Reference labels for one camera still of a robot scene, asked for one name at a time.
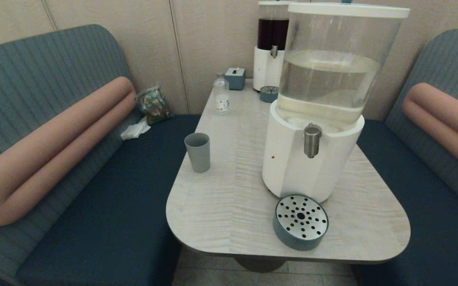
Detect grey-blue plastic cup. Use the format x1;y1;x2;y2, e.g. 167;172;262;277
184;133;211;173

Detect steel water dispenser tap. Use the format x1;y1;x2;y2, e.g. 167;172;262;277
303;123;322;158

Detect small clear bottle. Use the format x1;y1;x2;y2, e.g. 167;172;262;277
213;72;230;116

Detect small round blue drip tray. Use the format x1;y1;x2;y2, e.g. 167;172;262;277
260;85;279;103

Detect blue-grey tissue box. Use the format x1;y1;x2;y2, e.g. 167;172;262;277
225;67;246;91

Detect clear water dispenser white base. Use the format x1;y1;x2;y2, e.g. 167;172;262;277
262;2;410;203

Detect dark drink dispenser white base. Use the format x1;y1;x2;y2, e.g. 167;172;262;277
253;0;291;92

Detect green snack bag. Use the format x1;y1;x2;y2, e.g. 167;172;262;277
135;85;173;126

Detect crumpled white tissue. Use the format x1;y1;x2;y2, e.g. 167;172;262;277
120;117;151;141

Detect round blue perforated drip tray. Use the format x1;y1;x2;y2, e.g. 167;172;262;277
273;194;329;251

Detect teal upholstered bench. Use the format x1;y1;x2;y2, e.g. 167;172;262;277
350;29;458;286
0;24;202;286

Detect pink bolster cushion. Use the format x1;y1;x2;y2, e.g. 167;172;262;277
0;76;137;226
402;83;458;181

